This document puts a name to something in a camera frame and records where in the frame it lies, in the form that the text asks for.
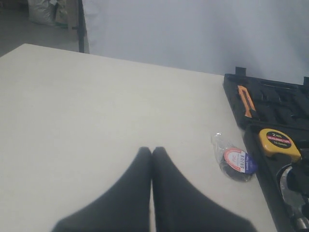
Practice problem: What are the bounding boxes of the grey sacks in background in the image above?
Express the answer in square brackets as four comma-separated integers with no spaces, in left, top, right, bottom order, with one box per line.
[28,0,79,29]

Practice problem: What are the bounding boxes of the black plastic tool case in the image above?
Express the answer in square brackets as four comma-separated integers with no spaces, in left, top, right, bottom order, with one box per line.
[223,67,309,232]

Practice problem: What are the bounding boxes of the black stand pole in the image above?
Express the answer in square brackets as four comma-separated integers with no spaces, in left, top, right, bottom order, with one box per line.
[72,0,85,53]

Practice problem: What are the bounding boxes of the steel claw hammer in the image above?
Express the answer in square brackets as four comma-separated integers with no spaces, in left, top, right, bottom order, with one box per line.
[279,164,309,232]

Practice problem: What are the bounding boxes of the yellow tape measure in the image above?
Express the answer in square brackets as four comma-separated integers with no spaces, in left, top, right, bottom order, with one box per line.
[258,128,301,162]

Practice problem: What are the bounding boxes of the black electrical tape roll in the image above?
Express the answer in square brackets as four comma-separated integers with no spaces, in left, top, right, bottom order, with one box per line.
[211,132,258,182]

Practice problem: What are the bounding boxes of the orange utility knife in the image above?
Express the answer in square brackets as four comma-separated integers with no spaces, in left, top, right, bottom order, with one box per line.
[238,85,258,118]

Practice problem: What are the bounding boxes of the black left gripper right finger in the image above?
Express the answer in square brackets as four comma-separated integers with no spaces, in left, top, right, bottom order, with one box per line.
[152,147,256,232]

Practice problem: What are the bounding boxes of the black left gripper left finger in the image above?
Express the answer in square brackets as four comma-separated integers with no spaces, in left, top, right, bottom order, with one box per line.
[53,147,151,232]

